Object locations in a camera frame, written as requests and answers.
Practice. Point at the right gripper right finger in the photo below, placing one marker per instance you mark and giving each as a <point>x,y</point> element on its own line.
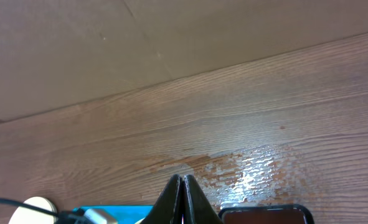
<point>197,209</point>

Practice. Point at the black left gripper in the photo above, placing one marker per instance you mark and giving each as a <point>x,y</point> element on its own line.
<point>72,217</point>

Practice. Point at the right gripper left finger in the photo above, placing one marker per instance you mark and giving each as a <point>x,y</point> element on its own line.
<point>168,207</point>

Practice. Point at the yellow plate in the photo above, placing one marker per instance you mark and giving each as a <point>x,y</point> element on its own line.
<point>26,216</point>

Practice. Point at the blue plastic tray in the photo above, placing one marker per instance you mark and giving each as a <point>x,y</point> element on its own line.
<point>124,213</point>

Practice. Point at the black water tray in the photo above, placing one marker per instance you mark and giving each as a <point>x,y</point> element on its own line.
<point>273,214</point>

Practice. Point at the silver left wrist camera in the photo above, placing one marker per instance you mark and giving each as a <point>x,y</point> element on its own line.
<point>99,216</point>

